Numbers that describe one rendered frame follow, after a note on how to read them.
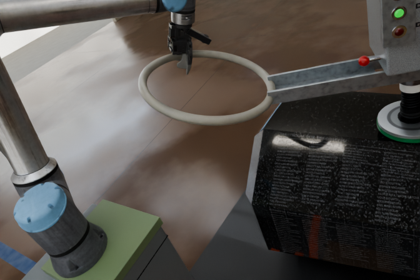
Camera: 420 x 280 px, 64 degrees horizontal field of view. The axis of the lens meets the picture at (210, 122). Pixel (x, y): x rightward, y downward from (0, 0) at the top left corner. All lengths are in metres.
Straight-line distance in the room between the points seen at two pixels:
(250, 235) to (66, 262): 1.22
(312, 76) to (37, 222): 0.99
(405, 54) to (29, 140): 1.16
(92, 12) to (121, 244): 0.74
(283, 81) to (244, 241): 1.18
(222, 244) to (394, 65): 1.48
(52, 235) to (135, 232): 0.26
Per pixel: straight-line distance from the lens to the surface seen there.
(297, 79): 1.25
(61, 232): 1.15
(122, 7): 1.04
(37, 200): 1.15
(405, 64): 1.11
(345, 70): 1.26
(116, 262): 1.19
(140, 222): 1.25
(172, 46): 1.33
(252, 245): 2.11
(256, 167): 1.51
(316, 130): 1.43
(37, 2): 1.00
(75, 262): 1.22
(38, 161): 1.24
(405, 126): 1.32
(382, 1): 1.00
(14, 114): 1.17
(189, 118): 1.01
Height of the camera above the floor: 1.71
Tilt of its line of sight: 32 degrees down
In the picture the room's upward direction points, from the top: 22 degrees counter-clockwise
